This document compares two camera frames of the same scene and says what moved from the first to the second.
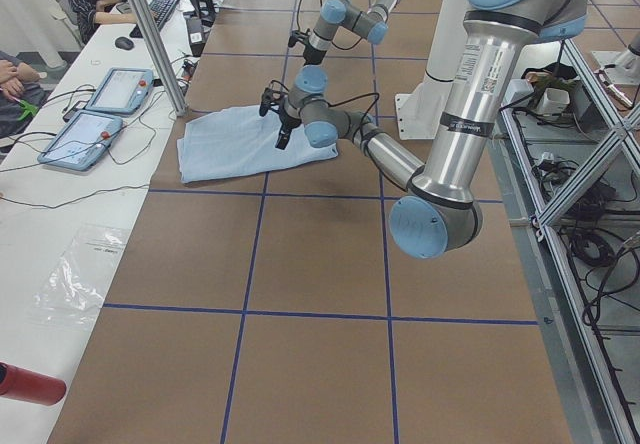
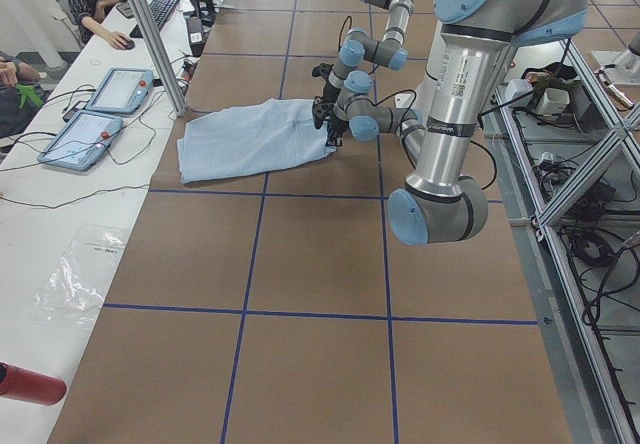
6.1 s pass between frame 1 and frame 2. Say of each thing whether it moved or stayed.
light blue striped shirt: stayed
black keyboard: stayed
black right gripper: moved
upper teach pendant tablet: stayed
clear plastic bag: stayed
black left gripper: moved
